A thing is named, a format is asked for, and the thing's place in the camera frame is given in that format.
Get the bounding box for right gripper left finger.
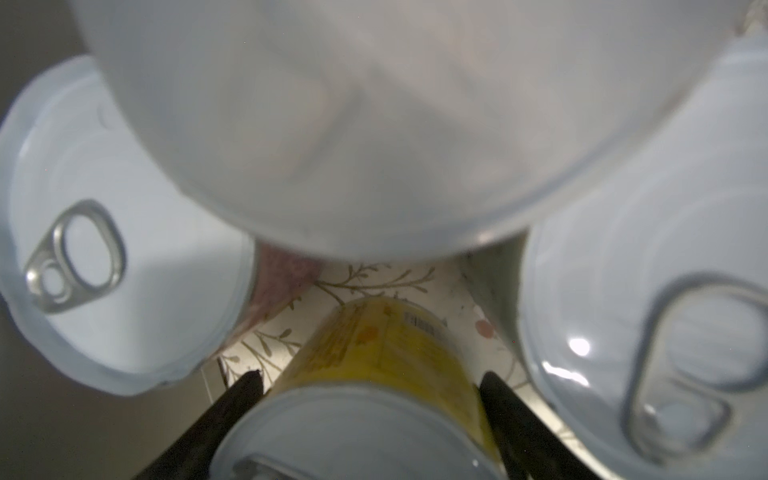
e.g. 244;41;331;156
135;370;264;479

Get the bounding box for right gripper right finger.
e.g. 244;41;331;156
479;371;599;480

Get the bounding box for yellow label can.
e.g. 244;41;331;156
209;297;505;479

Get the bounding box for beige metal cabinet counter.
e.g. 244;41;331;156
1;1;225;479

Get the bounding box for silver top can right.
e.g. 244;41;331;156
459;32;767;479

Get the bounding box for floral table mat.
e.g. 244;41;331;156
219;259;584;452

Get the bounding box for dark red label can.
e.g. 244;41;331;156
1;55;323;396

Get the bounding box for plastic lid tall can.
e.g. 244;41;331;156
70;1;749;261

